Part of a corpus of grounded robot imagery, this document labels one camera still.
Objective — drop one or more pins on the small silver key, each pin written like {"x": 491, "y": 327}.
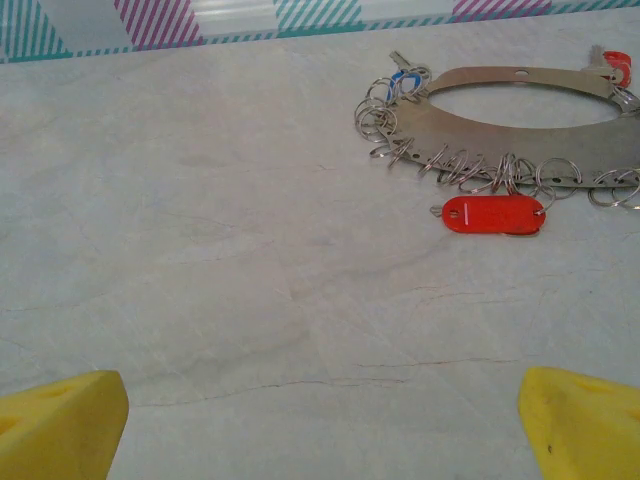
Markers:
{"x": 436, "y": 211}

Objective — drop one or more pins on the blue plastic key tag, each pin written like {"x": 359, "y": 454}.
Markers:
{"x": 402, "y": 80}

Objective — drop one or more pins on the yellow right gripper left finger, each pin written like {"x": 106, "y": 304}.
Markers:
{"x": 60, "y": 430}

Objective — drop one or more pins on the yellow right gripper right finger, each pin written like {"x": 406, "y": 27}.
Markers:
{"x": 585, "y": 430}

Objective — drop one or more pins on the orange plastic key tag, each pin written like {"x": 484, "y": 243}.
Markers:
{"x": 617, "y": 62}

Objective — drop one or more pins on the red plastic key tag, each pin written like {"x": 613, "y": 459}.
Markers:
{"x": 495, "y": 215}

